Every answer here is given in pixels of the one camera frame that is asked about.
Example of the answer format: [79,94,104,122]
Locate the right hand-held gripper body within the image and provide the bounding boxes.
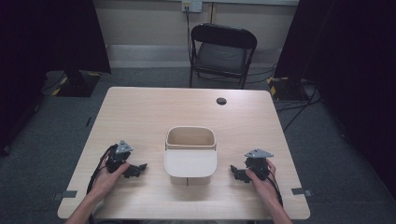
[244,147,275,182]

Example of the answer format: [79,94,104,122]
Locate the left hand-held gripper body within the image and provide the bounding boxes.
[105,139,134,175]

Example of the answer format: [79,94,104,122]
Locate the person's right hand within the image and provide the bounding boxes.
[245,159,278,202]

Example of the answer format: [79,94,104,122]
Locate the person's left hand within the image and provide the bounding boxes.
[89,154,131,200]

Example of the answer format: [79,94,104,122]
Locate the beige storage box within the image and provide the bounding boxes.
[163,125,219,187]

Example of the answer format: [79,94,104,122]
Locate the grey tape strip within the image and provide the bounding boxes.
[290,187,314,198]
[52,189,78,202]

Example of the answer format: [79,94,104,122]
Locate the black stand base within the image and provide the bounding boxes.
[55,69,103,98]
[266,76,310,103]

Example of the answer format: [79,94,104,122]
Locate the black folding chair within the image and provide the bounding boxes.
[189,22,259,90]

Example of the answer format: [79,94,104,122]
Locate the black curtain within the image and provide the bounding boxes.
[0,0,112,157]
[274,0,396,202]

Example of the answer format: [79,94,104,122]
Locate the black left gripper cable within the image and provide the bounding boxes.
[86,144,117,224]

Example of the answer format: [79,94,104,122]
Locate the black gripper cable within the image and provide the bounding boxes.
[86,144,117,224]
[266,169,285,208]

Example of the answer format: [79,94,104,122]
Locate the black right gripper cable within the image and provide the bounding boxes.
[266,169,285,208]

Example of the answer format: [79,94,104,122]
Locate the black floor cables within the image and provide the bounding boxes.
[275,83,323,133]

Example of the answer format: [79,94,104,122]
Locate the black socket cable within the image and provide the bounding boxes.
[185,5,193,64]

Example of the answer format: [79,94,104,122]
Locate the white wall socket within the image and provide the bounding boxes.
[181,0,204,14]

